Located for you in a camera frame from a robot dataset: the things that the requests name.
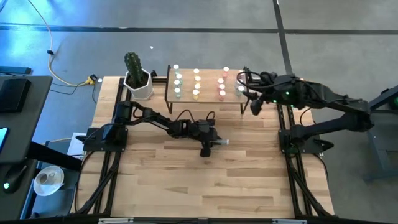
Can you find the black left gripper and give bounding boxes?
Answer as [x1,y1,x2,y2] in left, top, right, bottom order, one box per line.
[186,119,223,158]

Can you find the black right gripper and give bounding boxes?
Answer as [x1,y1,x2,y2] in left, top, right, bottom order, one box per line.
[244,73,302,116]

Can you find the wooden shelf black metal legs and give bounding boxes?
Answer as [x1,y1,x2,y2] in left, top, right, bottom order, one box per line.
[164,64,252,115]

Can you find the white faceted plant pot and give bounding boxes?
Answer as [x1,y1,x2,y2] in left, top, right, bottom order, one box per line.
[123,68,154,100]

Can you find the green cactus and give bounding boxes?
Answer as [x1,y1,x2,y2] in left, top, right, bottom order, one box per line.
[124,52,147,89]

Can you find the white paper sheet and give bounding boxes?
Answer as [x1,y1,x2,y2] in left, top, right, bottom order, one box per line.
[67,132,87,160]

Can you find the blue-grey metal cart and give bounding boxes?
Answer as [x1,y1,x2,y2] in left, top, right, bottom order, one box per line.
[363,85,398,183]

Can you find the black desk crossbar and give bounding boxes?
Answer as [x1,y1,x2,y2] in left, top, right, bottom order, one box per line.
[27,141,83,172]

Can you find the small coffee cup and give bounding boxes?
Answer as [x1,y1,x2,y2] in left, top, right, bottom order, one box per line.
[36,172,50,185]

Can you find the black desk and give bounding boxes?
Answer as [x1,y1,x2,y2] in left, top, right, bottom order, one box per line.
[0,75,53,222]

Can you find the black computer mouse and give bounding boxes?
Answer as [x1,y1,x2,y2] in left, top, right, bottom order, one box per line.
[2,164,28,194]

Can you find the black flat box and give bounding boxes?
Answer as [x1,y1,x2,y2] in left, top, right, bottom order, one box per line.
[0,78,32,114]

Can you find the black bar-shaped device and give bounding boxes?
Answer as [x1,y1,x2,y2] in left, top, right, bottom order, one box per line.
[0,65,32,75]

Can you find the smartphone with lit screen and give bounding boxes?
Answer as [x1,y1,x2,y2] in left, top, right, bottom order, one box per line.
[0,127,9,154]

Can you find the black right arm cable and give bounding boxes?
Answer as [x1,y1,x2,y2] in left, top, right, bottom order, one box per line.
[236,70,280,91]

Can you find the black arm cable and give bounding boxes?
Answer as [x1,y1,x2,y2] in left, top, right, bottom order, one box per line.
[175,108,217,124]
[236,70,280,91]

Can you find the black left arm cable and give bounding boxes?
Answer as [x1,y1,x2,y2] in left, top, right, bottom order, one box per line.
[175,108,217,124]

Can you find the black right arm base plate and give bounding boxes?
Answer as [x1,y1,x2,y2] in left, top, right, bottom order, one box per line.
[278,129,335,156]

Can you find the black aluminium table frame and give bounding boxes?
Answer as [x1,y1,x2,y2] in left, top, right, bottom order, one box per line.
[74,76,335,224]

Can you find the silver metal bracket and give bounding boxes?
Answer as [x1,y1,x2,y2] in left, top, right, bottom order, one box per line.
[98,217,134,224]
[272,218,308,224]

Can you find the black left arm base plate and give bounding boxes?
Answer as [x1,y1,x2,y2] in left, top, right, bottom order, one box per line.
[76,124,128,153]

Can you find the thin black floor cable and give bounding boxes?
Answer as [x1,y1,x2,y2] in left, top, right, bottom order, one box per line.
[49,81,98,105]

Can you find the yellow cable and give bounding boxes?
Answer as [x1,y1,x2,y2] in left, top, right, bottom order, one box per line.
[27,0,90,87]

